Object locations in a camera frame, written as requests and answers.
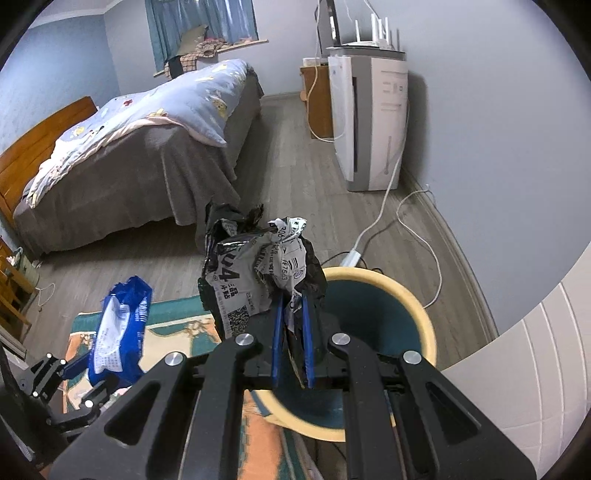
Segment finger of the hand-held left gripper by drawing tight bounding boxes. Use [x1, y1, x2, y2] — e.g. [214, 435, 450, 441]
[48, 383, 123, 432]
[21, 354, 90, 400]

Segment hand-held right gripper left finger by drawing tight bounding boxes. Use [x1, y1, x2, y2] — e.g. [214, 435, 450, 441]
[48, 292, 284, 480]

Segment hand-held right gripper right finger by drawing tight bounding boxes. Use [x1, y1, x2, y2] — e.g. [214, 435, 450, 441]
[302, 295, 536, 480]

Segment blue wet wipes packet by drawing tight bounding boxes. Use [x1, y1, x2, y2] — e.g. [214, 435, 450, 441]
[87, 276, 153, 386]

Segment yellow bin with teal inside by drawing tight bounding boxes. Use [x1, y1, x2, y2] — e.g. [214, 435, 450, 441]
[249, 267, 437, 441]

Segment black and white wrapper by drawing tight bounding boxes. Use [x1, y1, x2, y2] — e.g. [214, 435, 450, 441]
[198, 202, 328, 384]

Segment wooden nightstand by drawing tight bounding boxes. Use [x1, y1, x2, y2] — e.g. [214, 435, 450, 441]
[0, 237, 40, 344]

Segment teal and orange patterned rug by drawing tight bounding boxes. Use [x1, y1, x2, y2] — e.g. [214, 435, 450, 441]
[62, 298, 319, 480]

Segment bed with grey cover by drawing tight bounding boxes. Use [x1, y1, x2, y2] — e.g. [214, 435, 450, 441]
[13, 69, 265, 257]

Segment white padded furniture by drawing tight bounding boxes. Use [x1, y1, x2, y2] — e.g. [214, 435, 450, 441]
[438, 268, 591, 480]

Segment wooden headboard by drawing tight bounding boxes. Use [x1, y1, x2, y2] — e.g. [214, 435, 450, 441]
[0, 96, 99, 227]

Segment white air purifier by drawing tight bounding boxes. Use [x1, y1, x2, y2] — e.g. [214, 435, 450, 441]
[327, 46, 409, 192]

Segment wooden cabinet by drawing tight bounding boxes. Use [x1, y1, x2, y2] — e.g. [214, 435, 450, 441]
[299, 65, 334, 139]

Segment light blue printed quilt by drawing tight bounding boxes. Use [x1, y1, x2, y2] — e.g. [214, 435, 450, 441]
[22, 59, 250, 208]

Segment checked clothing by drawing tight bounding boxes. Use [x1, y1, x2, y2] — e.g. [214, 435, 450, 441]
[163, 39, 227, 77]

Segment white router with antennas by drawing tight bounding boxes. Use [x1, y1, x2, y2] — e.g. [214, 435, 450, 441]
[342, 13, 402, 51]

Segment grey pillow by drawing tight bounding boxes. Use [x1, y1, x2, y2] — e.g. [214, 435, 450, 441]
[178, 25, 208, 54]

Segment grey upright panel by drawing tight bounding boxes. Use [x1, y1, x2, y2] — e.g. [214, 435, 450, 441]
[318, 0, 342, 47]

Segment blue curtain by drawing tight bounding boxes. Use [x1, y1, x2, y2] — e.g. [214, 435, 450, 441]
[144, 0, 259, 70]

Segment white looped floor cable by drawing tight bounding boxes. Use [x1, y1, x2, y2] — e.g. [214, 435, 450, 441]
[396, 188, 444, 310]

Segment white cabinet cable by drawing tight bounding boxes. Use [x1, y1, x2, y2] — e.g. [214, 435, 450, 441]
[306, 0, 335, 141]

